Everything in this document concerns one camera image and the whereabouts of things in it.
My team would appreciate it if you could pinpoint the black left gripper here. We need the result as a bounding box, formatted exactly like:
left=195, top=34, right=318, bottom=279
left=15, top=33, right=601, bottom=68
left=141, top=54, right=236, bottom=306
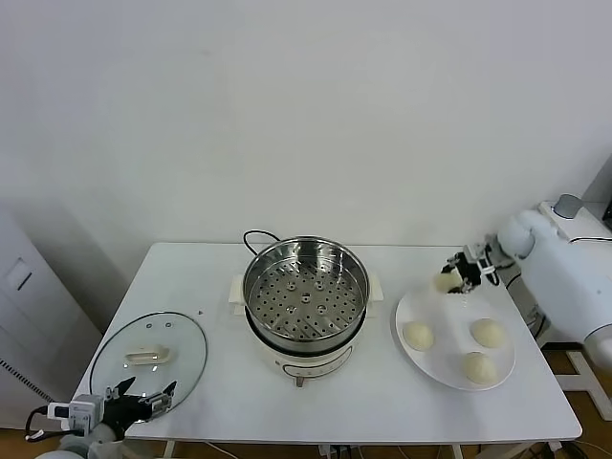
left=102, top=376, right=178, bottom=435

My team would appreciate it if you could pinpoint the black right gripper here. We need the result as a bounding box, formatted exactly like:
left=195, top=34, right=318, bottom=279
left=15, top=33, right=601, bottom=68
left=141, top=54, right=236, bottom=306
left=440, top=255, right=485, bottom=295

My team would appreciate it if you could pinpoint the white steamed baozi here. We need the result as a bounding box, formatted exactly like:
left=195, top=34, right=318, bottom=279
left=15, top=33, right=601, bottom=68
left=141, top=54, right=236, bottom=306
left=402, top=320, right=435, bottom=353
left=470, top=317, right=507, bottom=349
left=461, top=351, right=498, bottom=385
left=431, top=272, right=463, bottom=295

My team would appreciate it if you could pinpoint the round glass pot lid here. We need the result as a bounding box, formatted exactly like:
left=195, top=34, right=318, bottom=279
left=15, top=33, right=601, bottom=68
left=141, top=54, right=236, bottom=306
left=88, top=312, right=208, bottom=423

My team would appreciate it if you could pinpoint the perforated steel steamer basket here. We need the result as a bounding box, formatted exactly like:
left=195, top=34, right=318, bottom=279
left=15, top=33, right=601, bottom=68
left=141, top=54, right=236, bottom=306
left=241, top=234, right=370, bottom=353

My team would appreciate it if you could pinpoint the round white plate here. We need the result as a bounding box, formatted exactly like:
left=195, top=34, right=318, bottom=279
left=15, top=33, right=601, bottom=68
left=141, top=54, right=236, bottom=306
left=394, top=284, right=517, bottom=392

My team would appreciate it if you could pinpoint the white grey cabinet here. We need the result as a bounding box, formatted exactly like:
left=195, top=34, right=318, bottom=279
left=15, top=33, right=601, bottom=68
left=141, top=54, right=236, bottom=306
left=0, top=205, right=104, bottom=429

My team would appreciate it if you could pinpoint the cream electric cooker pot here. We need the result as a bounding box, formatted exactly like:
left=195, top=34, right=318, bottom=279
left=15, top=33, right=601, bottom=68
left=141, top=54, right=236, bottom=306
left=228, top=267, right=384, bottom=389

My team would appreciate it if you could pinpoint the grey black monitor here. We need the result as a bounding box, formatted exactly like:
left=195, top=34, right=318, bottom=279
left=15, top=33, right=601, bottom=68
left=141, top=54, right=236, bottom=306
left=580, top=152, right=612, bottom=235

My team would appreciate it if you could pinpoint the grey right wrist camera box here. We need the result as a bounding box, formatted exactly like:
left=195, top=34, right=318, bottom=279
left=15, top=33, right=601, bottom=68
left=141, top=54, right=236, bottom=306
left=462, top=242, right=501, bottom=272

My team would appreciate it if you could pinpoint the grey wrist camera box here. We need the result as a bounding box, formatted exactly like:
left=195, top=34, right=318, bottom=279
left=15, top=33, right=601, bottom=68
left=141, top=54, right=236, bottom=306
left=47, top=394, right=105, bottom=434
left=462, top=242, right=501, bottom=272

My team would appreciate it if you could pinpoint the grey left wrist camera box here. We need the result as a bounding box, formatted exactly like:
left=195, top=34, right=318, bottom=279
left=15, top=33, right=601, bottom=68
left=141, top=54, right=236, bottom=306
left=47, top=394, right=105, bottom=434

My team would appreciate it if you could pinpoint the black cable with adapter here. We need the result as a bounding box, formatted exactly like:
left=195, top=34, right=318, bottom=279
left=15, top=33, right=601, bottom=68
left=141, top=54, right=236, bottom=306
left=505, top=233, right=612, bottom=344

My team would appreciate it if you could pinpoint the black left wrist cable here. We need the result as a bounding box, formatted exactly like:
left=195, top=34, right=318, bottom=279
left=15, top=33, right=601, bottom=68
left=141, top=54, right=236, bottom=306
left=24, top=404, right=66, bottom=444

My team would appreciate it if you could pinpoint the black cooker power cable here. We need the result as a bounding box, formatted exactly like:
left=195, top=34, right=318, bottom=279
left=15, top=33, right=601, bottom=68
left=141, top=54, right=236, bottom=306
left=241, top=230, right=283, bottom=259

